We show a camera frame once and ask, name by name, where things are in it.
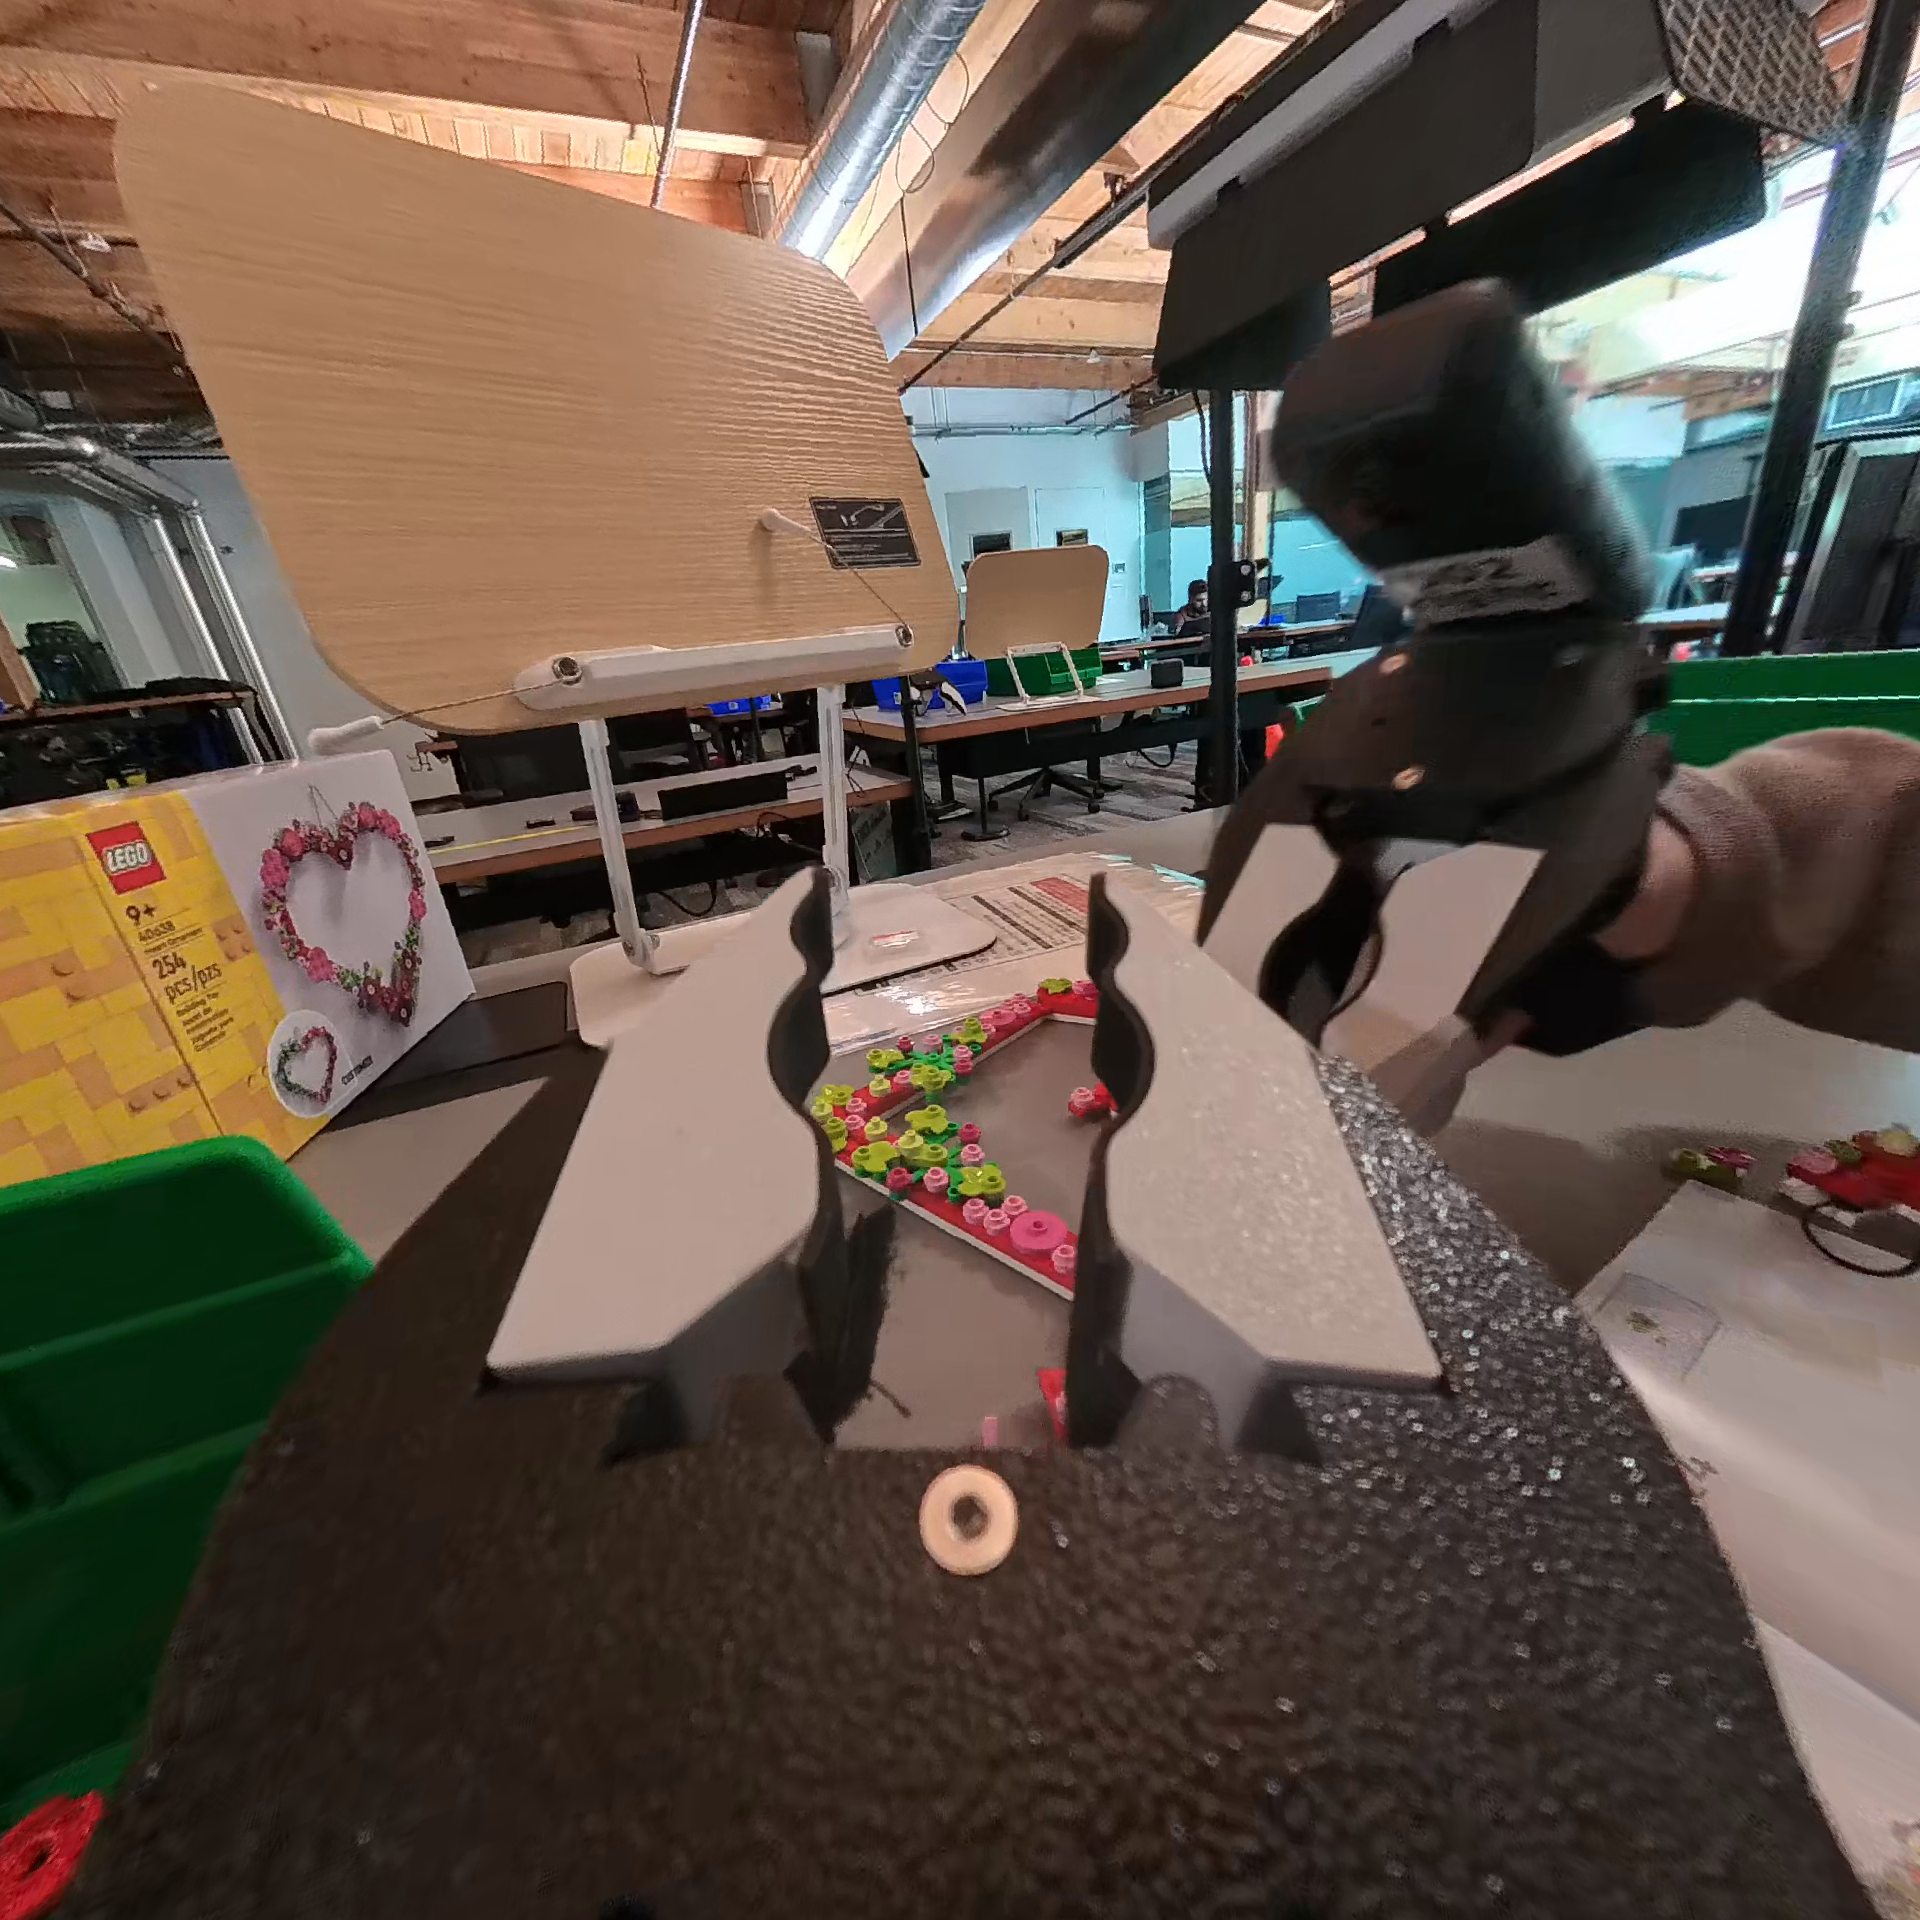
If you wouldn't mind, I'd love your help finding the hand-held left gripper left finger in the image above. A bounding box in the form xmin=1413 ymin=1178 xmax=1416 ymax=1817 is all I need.
xmin=487 ymin=865 xmax=903 ymax=1480

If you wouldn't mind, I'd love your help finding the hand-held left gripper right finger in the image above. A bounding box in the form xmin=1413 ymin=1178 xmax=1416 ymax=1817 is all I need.
xmin=1063 ymin=874 xmax=1446 ymax=1454

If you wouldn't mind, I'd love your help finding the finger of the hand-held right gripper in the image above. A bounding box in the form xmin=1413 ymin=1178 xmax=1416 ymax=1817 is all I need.
xmin=1196 ymin=818 xmax=1390 ymax=1052
xmin=1320 ymin=842 xmax=1551 ymax=1137

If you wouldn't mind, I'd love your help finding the short red lego segment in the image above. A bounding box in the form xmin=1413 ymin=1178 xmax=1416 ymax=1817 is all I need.
xmin=974 ymin=1363 xmax=1074 ymax=1450

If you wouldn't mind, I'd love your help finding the large lego heart assembly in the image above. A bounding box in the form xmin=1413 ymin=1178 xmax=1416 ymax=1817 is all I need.
xmin=811 ymin=973 xmax=1121 ymax=1300

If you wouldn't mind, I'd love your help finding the person's right forearm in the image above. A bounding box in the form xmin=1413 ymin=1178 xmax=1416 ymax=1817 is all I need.
xmin=1597 ymin=730 xmax=1920 ymax=1052

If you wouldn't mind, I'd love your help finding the yellow lego set box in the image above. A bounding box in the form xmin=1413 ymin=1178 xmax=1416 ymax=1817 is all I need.
xmin=0 ymin=750 xmax=474 ymax=1187

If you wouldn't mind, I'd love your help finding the lego instruction booklet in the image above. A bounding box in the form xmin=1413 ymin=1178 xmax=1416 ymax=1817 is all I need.
xmin=1575 ymin=1180 xmax=1920 ymax=1920

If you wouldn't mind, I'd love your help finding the red round lego piece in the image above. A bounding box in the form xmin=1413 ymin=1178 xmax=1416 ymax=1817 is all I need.
xmin=0 ymin=1787 xmax=108 ymax=1900

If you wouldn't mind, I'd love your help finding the background office desk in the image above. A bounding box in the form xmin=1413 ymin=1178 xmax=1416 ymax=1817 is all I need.
xmin=841 ymin=648 xmax=1352 ymax=842

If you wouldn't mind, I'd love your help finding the printed paper sheet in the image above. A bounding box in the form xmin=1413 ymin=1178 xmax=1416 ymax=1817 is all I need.
xmin=825 ymin=846 xmax=1219 ymax=1052

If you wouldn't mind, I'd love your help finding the black office chair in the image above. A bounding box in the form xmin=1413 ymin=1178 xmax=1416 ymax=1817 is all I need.
xmin=983 ymin=715 xmax=1124 ymax=819

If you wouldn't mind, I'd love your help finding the black metal pole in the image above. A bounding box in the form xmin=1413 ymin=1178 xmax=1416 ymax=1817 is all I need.
xmin=1201 ymin=385 xmax=1255 ymax=811
xmin=1723 ymin=0 xmax=1920 ymax=659

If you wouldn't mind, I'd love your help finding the green storage bin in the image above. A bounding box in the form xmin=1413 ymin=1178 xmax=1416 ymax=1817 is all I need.
xmin=0 ymin=1133 xmax=374 ymax=1823
xmin=1642 ymin=648 xmax=1920 ymax=769

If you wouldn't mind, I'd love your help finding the small wooden book stand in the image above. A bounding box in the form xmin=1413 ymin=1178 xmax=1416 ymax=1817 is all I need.
xmin=963 ymin=544 xmax=1112 ymax=703

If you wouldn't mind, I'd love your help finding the black overhead light panel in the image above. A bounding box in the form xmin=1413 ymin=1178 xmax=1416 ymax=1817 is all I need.
xmin=1146 ymin=0 xmax=1773 ymax=396

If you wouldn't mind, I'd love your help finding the red lego piece with cord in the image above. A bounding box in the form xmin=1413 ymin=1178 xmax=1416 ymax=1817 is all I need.
xmin=1776 ymin=1123 xmax=1920 ymax=1277

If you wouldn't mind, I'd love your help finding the silver ventilation duct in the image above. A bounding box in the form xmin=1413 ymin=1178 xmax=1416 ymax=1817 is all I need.
xmin=780 ymin=0 xmax=993 ymax=263

